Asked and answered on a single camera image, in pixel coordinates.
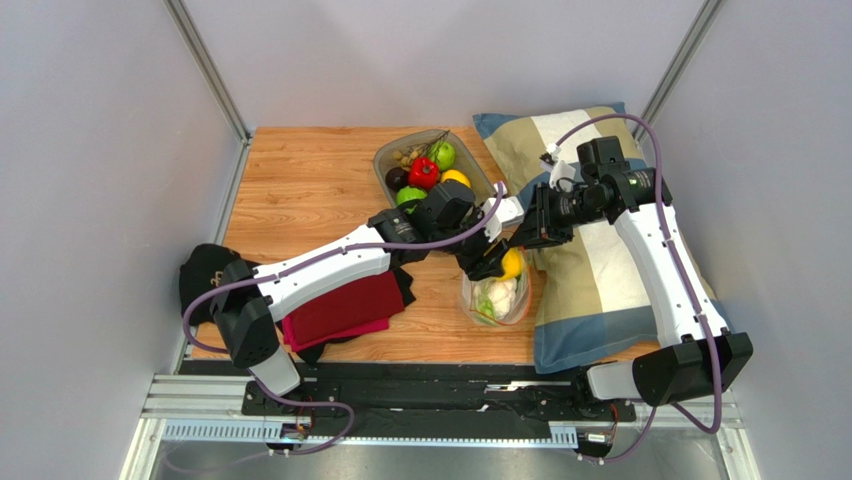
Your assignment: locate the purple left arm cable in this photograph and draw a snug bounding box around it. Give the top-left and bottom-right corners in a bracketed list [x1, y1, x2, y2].
[180, 180, 507, 457]

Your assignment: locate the yellow toy lemon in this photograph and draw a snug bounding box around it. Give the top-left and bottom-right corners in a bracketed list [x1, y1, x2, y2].
[496, 248, 526, 281]
[441, 169, 472, 189]

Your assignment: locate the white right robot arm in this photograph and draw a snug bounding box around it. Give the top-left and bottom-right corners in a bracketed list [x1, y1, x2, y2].
[510, 136, 754, 407]

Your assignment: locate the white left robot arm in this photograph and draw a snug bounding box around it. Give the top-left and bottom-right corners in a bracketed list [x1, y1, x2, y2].
[205, 181, 524, 397]

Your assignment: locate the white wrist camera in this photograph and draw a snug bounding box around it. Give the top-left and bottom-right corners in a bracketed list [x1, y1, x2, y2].
[540, 143, 576, 193]
[481, 196, 525, 242]

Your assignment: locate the clear orange-zip plastic bag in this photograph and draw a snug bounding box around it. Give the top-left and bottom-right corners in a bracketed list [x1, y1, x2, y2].
[460, 248, 532, 327]

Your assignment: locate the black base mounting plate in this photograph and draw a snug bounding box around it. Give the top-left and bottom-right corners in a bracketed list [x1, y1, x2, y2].
[181, 360, 637, 440]

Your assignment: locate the aluminium front rail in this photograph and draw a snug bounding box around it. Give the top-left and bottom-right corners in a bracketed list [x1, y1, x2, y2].
[121, 360, 759, 479]

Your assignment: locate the green toy apple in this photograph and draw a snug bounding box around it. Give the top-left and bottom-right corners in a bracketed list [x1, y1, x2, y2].
[427, 141, 456, 172]

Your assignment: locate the pink folded cloth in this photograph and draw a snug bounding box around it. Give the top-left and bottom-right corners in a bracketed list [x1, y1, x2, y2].
[278, 317, 390, 352]

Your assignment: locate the plaid blue beige pillow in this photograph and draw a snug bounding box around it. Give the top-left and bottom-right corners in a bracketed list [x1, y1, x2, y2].
[472, 101, 739, 375]

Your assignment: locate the brown longan bunch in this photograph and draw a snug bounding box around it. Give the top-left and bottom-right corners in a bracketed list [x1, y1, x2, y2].
[391, 129, 450, 165]

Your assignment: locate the white toy cauliflower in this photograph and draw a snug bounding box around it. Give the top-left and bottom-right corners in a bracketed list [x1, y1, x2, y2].
[484, 279, 518, 320]

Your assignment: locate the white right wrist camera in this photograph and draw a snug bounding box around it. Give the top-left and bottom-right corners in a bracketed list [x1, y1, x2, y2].
[540, 143, 576, 193]

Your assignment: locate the black cap with logo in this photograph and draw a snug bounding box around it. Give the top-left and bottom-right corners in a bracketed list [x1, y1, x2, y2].
[178, 243, 243, 315]

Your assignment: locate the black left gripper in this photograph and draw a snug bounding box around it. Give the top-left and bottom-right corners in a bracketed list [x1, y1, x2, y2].
[431, 203, 510, 283]

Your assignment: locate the black folded cloth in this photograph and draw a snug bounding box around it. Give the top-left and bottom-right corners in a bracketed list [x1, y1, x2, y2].
[292, 266, 418, 364]

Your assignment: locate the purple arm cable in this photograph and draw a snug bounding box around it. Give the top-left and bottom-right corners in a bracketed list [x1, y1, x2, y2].
[180, 180, 507, 457]
[552, 113, 725, 464]

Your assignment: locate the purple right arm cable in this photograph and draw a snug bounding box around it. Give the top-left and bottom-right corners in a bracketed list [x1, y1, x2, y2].
[552, 113, 725, 464]

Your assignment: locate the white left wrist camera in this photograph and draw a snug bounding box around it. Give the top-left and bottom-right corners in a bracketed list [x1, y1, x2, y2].
[481, 196, 525, 242]

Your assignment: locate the dark purple toy fruit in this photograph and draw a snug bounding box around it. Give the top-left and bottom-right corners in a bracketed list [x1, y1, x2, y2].
[384, 167, 409, 192]

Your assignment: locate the dark red folded cloth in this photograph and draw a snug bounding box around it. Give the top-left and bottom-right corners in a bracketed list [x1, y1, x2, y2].
[282, 269, 406, 347]

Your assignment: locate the toy lettuce head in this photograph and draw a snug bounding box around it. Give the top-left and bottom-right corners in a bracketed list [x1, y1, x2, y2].
[468, 282, 497, 326]

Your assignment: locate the green toy melon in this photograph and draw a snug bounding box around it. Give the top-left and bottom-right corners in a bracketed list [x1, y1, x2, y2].
[395, 186, 427, 213]

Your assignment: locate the grey transparent food tray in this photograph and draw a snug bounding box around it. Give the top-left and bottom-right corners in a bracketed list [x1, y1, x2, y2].
[373, 129, 495, 206]

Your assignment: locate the red toy bell pepper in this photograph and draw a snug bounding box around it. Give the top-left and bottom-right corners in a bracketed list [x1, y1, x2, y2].
[408, 157, 441, 191]

